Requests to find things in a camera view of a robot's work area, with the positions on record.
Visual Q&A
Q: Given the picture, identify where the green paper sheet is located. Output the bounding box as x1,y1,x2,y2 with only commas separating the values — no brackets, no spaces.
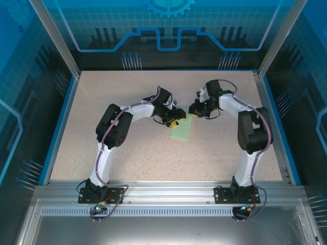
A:
170,107,195,141

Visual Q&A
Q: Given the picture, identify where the blue table side strip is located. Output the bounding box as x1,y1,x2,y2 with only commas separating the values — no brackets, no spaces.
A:
38,73,79,186
262,76,302,186

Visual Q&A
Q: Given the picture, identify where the blue gear print panel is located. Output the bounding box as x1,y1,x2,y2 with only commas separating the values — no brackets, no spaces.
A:
43,0,289,71

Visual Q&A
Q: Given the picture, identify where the blue circuit print side panel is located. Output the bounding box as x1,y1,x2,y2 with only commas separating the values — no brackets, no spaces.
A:
0,0,76,245
264,0,327,245

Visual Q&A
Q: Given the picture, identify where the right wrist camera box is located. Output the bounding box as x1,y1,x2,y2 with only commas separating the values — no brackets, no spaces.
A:
195,87,208,103

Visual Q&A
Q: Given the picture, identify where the aluminium mounting rail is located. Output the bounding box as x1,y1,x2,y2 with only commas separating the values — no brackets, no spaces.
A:
33,179,307,205

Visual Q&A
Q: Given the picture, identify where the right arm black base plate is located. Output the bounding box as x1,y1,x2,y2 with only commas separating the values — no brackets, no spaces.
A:
214,186,261,205

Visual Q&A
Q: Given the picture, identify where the slotted metal cable duct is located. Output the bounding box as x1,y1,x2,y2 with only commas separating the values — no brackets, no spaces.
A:
40,207,301,218

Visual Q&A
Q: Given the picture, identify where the aluminium frame post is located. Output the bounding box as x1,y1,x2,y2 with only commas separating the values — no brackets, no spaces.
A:
27,0,82,80
257,0,309,79

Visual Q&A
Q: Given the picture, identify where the aluminium table side rail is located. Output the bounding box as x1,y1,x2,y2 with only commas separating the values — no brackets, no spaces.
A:
252,71,294,186

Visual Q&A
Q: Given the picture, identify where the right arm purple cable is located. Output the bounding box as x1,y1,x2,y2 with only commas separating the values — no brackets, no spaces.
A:
218,79,272,221

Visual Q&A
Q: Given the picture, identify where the left cable connector green light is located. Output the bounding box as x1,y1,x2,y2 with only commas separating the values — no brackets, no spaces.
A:
92,201,107,214

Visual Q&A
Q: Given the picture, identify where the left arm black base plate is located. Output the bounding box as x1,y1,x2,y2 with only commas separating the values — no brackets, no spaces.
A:
78,187,125,205

